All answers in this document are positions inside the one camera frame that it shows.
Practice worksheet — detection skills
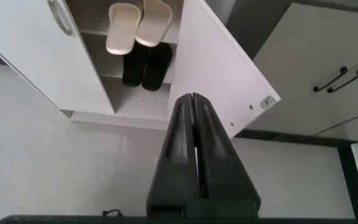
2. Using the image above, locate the beige drawer front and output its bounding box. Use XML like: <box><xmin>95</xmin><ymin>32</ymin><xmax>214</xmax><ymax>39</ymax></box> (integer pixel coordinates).
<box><xmin>314</xmin><ymin>108</ymin><xmax>358</xmax><ymax>142</ymax></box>

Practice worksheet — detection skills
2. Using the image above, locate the black slipper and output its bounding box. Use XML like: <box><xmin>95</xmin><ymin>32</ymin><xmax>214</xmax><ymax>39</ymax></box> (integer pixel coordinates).
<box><xmin>122</xmin><ymin>41</ymin><xmax>149</xmax><ymax>88</ymax></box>
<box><xmin>141</xmin><ymin>42</ymin><xmax>173</xmax><ymax>92</ymax></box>

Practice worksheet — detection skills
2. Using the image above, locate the white shoe cabinet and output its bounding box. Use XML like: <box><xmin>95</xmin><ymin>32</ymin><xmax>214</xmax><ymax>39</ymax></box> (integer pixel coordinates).
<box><xmin>64</xmin><ymin>0</ymin><xmax>185</xmax><ymax>131</ymax></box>

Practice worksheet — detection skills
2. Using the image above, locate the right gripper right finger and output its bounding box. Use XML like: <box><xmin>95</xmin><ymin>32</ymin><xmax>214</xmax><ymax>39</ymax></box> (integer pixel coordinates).
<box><xmin>193</xmin><ymin>92</ymin><xmax>262</xmax><ymax>218</ymax></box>

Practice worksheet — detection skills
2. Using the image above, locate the white slipper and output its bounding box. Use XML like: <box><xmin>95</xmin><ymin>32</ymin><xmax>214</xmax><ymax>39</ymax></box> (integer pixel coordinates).
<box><xmin>134</xmin><ymin>0</ymin><xmax>174</xmax><ymax>48</ymax></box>
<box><xmin>105</xmin><ymin>2</ymin><xmax>142</xmax><ymax>56</ymax></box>

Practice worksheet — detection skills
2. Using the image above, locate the black cable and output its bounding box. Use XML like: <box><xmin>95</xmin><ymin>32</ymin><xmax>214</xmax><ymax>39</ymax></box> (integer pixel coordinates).
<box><xmin>101</xmin><ymin>208</ymin><xmax>124</xmax><ymax>218</ymax></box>

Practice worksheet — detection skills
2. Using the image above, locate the white cabinet door with handle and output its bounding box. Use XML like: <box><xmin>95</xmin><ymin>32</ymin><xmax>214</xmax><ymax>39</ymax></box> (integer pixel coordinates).
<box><xmin>0</xmin><ymin>0</ymin><xmax>115</xmax><ymax>116</ymax></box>

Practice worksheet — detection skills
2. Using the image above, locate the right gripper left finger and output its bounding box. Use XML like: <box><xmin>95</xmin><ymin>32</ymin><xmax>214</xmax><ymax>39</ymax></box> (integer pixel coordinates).
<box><xmin>146</xmin><ymin>93</ymin><xmax>201</xmax><ymax>219</ymax></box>

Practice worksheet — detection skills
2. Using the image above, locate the beige cabinet door black handle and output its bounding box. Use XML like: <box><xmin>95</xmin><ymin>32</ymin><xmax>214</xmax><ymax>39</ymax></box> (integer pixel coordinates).
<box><xmin>247</xmin><ymin>2</ymin><xmax>358</xmax><ymax>131</ymax></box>
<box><xmin>290</xmin><ymin>51</ymin><xmax>358</xmax><ymax>137</ymax></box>

